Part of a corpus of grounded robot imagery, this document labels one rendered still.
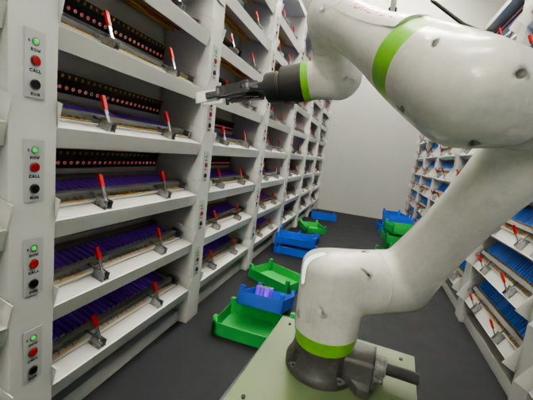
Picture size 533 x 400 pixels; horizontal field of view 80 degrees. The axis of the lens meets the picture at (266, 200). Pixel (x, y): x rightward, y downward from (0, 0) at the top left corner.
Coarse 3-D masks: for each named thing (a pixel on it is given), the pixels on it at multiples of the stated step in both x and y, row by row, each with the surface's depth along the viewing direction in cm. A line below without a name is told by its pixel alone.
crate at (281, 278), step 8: (264, 264) 202; (272, 264) 205; (248, 272) 192; (256, 272) 188; (264, 272) 201; (272, 272) 202; (280, 272) 201; (288, 272) 197; (296, 272) 193; (264, 280) 184; (272, 280) 180; (280, 280) 191; (288, 280) 173; (296, 280) 193; (280, 288) 176; (288, 288) 173; (296, 288) 179
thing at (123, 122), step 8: (64, 112) 75; (72, 112) 77; (80, 112) 79; (88, 112) 82; (80, 120) 78; (88, 120) 82; (96, 120) 84; (112, 120) 89; (120, 120) 91; (128, 120) 95; (136, 128) 96; (144, 128) 102; (152, 128) 106; (176, 128) 120
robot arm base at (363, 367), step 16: (288, 352) 67; (304, 352) 63; (352, 352) 63; (368, 352) 63; (288, 368) 65; (304, 368) 62; (320, 368) 61; (336, 368) 61; (352, 368) 61; (368, 368) 60; (384, 368) 62; (400, 368) 62; (320, 384) 60; (336, 384) 60; (352, 384) 60; (368, 384) 60; (416, 384) 61
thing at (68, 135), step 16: (64, 96) 86; (128, 112) 109; (144, 112) 116; (64, 128) 68; (80, 128) 73; (96, 128) 80; (192, 128) 124; (64, 144) 70; (80, 144) 74; (96, 144) 78; (112, 144) 82; (128, 144) 88; (144, 144) 94; (160, 144) 101; (176, 144) 109; (192, 144) 118
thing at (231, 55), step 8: (224, 32) 126; (224, 40) 163; (232, 40) 141; (224, 48) 130; (232, 48) 141; (224, 56) 132; (232, 56) 138; (224, 64) 158; (232, 64) 141; (240, 64) 147; (248, 64) 154; (240, 72) 173; (248, 72) 158; (256, 72) 166; (264, 72) 184
